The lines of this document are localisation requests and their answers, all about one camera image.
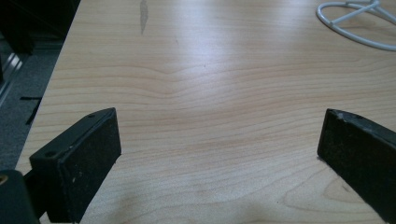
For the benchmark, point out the dark furniture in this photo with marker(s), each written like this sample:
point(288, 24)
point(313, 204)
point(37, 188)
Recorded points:
point(34, 21)

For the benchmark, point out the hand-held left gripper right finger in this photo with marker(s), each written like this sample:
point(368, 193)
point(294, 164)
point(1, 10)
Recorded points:
point(358, 152)

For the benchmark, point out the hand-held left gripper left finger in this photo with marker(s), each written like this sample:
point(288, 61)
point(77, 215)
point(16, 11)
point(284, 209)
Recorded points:
point(82, 155)

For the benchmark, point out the metal rail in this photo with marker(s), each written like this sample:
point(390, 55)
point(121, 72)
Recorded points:
point(9, 73)

